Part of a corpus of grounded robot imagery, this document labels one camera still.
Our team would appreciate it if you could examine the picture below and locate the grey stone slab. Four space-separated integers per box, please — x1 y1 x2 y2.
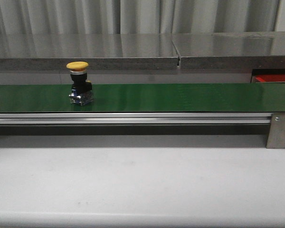
172 31 285 70
0 34 178 71

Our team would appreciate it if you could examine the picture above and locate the right grey stone slab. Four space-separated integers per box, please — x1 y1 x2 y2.
172 31 285 70

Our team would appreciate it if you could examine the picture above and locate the white pleated curtain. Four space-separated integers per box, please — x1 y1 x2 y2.
0 0 280 35

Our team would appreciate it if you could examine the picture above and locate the steel conveyor support bracket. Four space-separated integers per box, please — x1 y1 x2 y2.
266 113 285 149

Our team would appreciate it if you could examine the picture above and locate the aluminium conveyor side rail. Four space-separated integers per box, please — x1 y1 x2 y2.
0 112 272 124

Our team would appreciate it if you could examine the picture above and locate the green conveyor belt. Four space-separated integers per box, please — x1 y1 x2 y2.
0 83 285 113

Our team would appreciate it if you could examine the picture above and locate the red plastic tray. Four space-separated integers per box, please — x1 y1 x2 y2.
255 75 285 83

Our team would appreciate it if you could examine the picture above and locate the left grey stone slab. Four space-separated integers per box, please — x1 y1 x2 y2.
0 34 178 71

